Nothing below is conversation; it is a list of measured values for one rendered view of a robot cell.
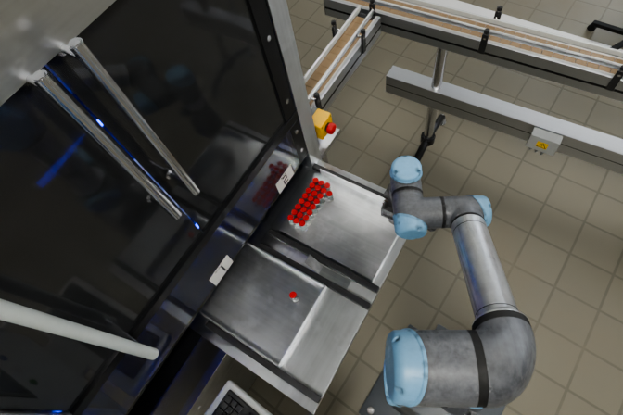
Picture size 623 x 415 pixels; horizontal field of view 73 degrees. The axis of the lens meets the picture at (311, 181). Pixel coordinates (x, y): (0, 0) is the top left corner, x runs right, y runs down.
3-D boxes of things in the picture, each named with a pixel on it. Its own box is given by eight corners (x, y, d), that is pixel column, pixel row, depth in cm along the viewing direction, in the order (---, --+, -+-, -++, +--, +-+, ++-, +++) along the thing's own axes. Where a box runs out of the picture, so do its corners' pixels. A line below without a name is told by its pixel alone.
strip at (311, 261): (307, 268, 133) (304, 262, 128) (311, 259, 134) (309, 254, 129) (346, 289, 128) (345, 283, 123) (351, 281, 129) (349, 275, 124)
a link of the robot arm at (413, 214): (445, 227, 94) (439, 184, 99) (394, 229, 96) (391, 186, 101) (440, 240, 101) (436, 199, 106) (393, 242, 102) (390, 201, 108)
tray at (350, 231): (281, 233, 140) (278, 230, 137) (321, 173, 149) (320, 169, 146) (373, 283, 127) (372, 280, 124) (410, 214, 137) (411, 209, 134)
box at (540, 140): (525, 145, 191) (530, 134, 183) (528, 138, 192) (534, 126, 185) (553, 156, 186) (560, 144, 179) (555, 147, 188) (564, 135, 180)
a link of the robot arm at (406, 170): (390, 182, 99) (388, 153, 104) (389, 204, 109) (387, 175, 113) (425, 182, 98) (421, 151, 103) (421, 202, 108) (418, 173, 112)
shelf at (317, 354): (184, 322, 132) (182, 321, 130) (301, 154, 157) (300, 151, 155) (313, 414, 114) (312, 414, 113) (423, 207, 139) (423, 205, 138)
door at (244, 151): (201, 230, 107) (42, 59, 56) (292, 108, 122) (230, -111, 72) (203, 231, 107) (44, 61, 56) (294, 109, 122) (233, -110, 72)
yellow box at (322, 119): (305, 133, 149) (302, 120, 143) (316, 119, 151) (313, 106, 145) (324, 141, 146) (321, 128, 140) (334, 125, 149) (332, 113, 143)
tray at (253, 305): (191, 308, 132) (187, 305, 129) (239, 238, 141) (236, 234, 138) (280, 368, 119) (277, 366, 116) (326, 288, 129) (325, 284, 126)
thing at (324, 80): (301, 153, 159) (294, 128, 146) (268, 138, 165) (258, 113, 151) (384, 34, 184) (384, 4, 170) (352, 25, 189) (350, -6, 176)
